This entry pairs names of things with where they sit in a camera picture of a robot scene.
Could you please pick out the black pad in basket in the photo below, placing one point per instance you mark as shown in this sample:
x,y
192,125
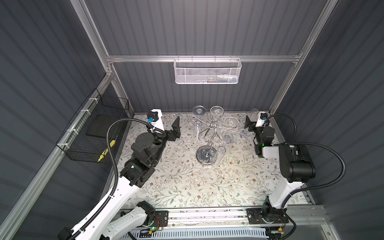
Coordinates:
x,y
100,125

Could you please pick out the chrome wine glass rack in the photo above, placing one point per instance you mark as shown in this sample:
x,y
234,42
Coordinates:
x,y
207,154

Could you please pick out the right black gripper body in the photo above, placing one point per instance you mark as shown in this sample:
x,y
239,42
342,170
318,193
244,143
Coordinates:
x,y
258,132

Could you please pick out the yellow black striped object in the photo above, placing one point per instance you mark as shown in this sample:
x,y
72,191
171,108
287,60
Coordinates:
x,y
105,152

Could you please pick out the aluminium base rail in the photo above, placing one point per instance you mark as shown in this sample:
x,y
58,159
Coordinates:
x,y
218,217

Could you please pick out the items in white basket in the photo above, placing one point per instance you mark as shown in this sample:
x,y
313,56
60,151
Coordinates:
x,y
227,79

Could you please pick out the black wire wall basket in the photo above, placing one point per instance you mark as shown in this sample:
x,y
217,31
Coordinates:
x,y
86,140

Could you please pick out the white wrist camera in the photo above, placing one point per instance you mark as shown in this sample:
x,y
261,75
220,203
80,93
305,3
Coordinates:
x,y
262,117
154,117

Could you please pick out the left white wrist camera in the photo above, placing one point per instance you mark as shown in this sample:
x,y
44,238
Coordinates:
x,y
154,117

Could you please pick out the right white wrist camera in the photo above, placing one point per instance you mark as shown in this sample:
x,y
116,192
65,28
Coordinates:
x,y
262,117

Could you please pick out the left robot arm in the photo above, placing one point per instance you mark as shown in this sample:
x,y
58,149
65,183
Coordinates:
x,y
148,148

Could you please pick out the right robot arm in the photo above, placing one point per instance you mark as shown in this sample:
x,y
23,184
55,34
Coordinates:
x,y
296,168

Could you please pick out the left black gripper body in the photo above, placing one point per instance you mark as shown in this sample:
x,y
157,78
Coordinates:
x,y
170,135

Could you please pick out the white mesh wall basket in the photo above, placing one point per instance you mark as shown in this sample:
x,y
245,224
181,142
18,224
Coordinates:
x,y
186,70

